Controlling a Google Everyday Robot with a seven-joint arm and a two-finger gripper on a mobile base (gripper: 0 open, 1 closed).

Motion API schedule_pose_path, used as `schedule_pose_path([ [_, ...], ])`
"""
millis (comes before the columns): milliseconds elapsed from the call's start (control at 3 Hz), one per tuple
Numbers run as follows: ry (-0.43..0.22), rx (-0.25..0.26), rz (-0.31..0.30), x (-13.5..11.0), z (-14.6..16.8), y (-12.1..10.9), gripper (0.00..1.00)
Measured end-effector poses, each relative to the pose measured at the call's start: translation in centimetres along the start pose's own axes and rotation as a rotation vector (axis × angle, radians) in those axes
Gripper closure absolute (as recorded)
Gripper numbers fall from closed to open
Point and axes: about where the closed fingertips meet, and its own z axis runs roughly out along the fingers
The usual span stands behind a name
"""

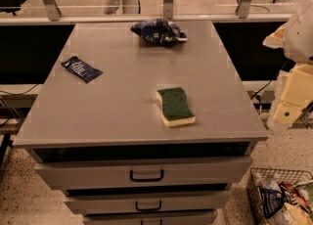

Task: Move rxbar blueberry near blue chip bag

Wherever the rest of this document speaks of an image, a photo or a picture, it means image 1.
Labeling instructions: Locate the blue rxbar blueberry wrapper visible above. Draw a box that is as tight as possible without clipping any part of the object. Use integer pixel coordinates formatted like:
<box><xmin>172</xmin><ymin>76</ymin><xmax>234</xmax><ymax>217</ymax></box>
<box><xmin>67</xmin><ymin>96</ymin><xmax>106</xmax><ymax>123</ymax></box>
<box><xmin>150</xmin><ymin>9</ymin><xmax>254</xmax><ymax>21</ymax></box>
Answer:
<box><xmin>61</xmin><ymin>56</ymin><xmax>103</xmax><ymax>83</ymax></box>

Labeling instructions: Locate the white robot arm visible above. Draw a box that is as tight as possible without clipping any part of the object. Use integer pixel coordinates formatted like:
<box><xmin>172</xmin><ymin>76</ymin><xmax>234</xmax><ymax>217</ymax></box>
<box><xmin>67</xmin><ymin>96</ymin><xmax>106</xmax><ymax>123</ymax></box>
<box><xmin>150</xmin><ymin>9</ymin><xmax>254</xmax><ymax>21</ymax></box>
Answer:
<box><xmin>263</xmin><ymin>0</ymin><xmax>313</xmax><ymax>129</ymax></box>

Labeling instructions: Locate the red snack bag in basket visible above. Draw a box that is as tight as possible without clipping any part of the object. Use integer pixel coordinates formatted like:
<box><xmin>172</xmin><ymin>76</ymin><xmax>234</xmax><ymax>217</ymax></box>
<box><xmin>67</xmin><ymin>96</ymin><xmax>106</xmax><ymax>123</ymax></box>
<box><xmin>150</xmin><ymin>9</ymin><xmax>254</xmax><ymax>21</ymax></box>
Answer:
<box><xmin>280</xmin><ymin>181</ymin><xmax>310</xmax><ymax>212</ymax></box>

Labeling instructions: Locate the blue snack bag in basket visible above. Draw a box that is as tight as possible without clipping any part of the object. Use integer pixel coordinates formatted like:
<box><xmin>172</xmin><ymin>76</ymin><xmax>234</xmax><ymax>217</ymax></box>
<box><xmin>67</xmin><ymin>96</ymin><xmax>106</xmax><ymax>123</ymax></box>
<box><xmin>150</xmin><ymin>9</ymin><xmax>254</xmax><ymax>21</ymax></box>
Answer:
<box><xmin>259</xmin><ymin>188</ymin><xmax>284</xmax><ymax>219</ymax></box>

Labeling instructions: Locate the yellow snack bag in basket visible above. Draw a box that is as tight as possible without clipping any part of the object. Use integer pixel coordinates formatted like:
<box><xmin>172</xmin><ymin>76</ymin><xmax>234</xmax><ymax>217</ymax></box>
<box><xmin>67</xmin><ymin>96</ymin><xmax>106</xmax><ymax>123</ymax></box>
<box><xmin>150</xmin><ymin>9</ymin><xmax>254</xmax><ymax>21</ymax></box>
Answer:
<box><xmin>268</xmin><ymin>202</ymin><xmax>313</xmax><ymax>225</ymax></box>

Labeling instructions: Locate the blue chip bag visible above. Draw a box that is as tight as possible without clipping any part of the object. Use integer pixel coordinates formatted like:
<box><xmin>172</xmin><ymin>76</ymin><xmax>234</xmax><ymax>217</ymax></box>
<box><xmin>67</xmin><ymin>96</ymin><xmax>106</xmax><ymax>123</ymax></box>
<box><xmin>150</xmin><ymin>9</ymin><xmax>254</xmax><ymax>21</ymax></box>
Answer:
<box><xmin>130</xmin><ymin>19</ymin><xmax>188</xmax><ymax>46</ymax></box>

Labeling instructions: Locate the green yellow sponge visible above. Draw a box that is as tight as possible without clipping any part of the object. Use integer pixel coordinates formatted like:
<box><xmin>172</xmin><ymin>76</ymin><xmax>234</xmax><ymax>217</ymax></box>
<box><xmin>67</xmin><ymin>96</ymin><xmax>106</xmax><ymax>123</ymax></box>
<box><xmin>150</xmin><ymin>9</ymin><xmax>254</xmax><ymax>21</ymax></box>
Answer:
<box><xmin>156</xmin><ymin>87</ymin><xmax>196</xmax><ymax>127</ymax></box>

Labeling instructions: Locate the grey drawer cabinet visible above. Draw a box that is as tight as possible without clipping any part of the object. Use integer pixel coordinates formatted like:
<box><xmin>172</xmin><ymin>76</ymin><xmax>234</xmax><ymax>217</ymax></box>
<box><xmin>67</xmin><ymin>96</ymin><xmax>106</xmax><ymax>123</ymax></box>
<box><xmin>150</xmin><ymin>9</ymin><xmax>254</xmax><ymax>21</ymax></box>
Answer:
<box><xmin>16</xmin><ymin>21</ymin><xmax>267</xmax><ymax>225</ymax></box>

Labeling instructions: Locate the black cable right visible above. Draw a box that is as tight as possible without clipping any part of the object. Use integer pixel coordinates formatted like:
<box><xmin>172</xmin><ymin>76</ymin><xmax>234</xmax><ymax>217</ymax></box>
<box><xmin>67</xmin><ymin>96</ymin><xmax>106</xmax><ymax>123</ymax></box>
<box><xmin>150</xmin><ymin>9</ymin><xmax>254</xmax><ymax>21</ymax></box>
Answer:
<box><xmin>249</xmin><ymin>60</ymin><xmax>290</xmax><ymax>101</ymax></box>

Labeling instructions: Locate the black cable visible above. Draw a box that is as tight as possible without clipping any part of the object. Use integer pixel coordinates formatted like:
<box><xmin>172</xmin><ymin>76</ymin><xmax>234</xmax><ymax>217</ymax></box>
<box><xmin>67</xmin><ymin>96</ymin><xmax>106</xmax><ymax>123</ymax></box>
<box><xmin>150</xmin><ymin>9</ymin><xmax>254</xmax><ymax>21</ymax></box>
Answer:
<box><xmin>249</xmin><ymin>60</ymin><xmax>290</xmax><ymax>101</ymax></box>
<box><xmin>0</xmin><ymin>83</ymin><xmax>39</xmax><ymax>129</ymax></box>

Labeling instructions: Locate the wire basket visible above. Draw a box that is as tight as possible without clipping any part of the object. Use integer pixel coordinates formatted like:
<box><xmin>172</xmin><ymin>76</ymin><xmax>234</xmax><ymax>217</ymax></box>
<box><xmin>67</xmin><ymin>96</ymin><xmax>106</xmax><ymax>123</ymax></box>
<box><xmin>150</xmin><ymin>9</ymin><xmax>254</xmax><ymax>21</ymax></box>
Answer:
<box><xmin>246</xmin><ymin>167</ymin><xmax>312</xmax><ymax>225</ymax></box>

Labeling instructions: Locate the glass barrier rail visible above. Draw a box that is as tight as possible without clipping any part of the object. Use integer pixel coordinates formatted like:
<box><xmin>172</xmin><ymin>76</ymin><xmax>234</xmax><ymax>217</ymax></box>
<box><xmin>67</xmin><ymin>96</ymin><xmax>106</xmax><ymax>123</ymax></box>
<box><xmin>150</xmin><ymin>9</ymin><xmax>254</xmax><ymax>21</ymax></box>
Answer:
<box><xmin>0</xmin><ymin>13</ymin><xmax>292</xmax><ymax>25</ymax></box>

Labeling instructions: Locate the middle drawer black handle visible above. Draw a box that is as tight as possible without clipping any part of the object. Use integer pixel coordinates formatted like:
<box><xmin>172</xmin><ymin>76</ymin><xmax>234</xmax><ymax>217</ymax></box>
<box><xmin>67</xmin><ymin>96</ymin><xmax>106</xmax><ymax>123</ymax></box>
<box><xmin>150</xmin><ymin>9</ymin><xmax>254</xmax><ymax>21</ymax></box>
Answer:
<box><xmin>135</xmin><ymin>201</ymin><xmax>162</xmax><ymax>212</ymax></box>

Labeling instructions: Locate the drawer black handle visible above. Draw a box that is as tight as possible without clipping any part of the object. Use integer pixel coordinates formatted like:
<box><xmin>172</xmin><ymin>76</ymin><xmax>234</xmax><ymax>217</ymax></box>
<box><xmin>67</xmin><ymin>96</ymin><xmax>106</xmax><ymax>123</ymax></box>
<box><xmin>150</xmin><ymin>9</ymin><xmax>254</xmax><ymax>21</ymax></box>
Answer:
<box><xmin>140</xmin><ymin>219</ymin><xmax>163</xmax><ymax>225</ymax></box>
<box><xmin>135</xmin><ymin>201</ymin><xmax>162</xmax><ymax>212</ymax></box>
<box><xmin>129</xmin><ymin>169</ymin><xmax>164</xmax><ymax>183</ymax></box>

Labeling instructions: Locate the top drawer black handle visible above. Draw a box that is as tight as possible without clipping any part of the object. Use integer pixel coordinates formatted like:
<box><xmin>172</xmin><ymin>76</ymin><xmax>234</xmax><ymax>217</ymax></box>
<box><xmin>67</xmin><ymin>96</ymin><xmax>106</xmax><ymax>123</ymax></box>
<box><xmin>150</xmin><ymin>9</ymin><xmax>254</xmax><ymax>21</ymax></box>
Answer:
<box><xmin>129</xmin><ymin>169</ymin><xmax>164</xmax><ymax>183</ymax></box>

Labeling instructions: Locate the bottom drawer black handle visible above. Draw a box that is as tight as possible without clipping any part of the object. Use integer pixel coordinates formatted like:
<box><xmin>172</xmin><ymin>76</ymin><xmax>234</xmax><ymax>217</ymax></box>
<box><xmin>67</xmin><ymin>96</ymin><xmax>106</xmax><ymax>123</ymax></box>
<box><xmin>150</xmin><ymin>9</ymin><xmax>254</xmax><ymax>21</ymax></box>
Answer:
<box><xmin>140</xmin><ymin>219</ymin><xmax>163</xmax><ymax>225</ymax></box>

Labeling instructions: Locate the black cable left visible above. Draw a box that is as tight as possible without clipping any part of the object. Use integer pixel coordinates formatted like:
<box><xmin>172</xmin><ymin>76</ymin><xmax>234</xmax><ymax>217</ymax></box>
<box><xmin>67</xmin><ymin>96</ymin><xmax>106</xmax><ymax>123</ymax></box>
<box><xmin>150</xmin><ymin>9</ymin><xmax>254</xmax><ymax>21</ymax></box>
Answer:
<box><xmin>0</xmin><ymin>83</ymin><xmax>39</xmax><ymax>129</ymax></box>

